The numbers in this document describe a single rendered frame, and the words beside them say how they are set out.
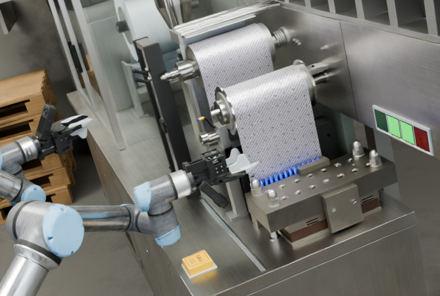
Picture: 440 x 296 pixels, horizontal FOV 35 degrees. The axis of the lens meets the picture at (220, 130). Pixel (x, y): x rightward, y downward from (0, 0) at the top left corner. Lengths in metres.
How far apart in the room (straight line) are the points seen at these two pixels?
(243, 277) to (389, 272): 0.43
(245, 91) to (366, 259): 0.58
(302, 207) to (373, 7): 0.56
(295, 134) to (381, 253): 0.41
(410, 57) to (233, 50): 0.69
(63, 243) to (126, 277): 2.21
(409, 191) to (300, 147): 2.02
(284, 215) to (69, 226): 0.57
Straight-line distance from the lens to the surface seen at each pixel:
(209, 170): 1.95
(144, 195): 1.93
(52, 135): 2.33
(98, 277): 3.98
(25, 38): 5.75
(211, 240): 2.09
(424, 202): 3.93
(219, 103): 2.00
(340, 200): 1.94
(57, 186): 4.98
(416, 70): 1.69
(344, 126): 2.15
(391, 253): 2.04
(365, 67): 1.90
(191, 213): 2.28
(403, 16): 1.72
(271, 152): 2.05
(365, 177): 1.98
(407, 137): 1.81
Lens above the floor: 1.90
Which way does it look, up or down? 20 degrees down
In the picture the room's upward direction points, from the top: 15 degrees counter-clockwise
